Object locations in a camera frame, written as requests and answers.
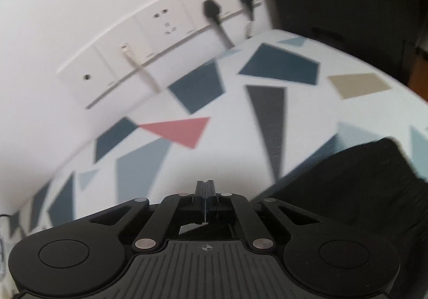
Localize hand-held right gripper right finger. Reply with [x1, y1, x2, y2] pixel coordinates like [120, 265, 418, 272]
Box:
[205, 180, 320, 250]

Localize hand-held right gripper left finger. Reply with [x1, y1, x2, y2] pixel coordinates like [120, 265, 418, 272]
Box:
[90, 180, 205, 251]

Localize black garment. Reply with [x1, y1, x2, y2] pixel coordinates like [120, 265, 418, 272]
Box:
[249, 138, 428, 299]

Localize black printer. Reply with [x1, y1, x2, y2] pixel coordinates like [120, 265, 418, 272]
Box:
[267, 0, 425, 84]

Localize white network cable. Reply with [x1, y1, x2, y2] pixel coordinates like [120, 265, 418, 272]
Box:
[120, 45, 161, 92]

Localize white coax wall plate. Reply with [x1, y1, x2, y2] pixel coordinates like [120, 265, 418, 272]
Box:
[56, 48, 123, 109]

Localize white network wall plate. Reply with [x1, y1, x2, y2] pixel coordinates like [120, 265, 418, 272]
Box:
[94, 26, 158, 80]

